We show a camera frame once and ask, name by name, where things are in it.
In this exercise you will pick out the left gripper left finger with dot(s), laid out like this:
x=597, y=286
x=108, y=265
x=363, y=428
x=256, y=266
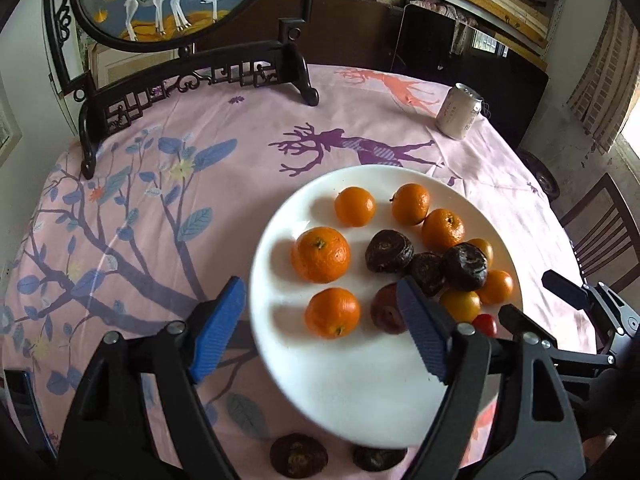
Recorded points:
x=107, y=430

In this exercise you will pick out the person's right hand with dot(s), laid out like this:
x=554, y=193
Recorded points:
x=596, y=446

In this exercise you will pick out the white drink can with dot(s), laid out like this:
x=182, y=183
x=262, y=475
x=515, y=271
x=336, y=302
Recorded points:
x=459, y=110

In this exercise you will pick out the passion fruit on plate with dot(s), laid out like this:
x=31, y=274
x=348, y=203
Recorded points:
x=389, y=251

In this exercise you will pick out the large mandarin orange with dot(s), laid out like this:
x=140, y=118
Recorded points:
x=441, y=230

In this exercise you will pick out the black smartphone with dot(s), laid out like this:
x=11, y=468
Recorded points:
x=22, y=395

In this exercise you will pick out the round orange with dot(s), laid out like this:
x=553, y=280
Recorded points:
x=332, y=313

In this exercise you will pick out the red cherry tomato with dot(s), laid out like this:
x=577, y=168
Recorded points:
x=486, y=324

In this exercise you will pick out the black round object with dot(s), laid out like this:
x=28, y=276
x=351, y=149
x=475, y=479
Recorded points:
x=542, y=174

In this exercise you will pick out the dark passion fruit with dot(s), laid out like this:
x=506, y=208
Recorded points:
x=464, y=267
x=426, y=269
x=377, y=459
x=297, y=456

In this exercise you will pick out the dark red plum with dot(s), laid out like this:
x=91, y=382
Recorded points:
x=385, y=313

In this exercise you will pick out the small yellow-orange fruit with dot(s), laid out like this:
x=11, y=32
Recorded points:
x=463, y=307

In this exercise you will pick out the mandarin orange with stem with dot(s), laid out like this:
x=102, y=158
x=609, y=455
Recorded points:
x=321, y=255

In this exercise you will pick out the small yellow orange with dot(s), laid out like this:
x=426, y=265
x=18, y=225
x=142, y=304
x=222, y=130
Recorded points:
x=485, y=247

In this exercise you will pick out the white oval plate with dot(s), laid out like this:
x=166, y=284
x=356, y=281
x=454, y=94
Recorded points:
x=368, y=388

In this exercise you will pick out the dark carved screen stand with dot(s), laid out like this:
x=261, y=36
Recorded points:
x=106, y=110

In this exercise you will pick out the small orange on plate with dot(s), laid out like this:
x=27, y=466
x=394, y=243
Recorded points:
x=355, y=207

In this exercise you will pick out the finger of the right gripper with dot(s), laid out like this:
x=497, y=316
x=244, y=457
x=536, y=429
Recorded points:
x=574, y=295
x=517, y=323

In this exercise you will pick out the mandarin on plate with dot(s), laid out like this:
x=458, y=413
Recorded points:
x=497, y=288

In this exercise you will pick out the wooden chair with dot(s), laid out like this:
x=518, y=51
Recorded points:
x=609, y=237

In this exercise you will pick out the pink floral tablecloth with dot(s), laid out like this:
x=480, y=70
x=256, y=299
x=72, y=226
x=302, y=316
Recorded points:
x=179, y=200

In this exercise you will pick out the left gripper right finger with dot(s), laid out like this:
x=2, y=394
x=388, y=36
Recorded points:
x=533, y=434

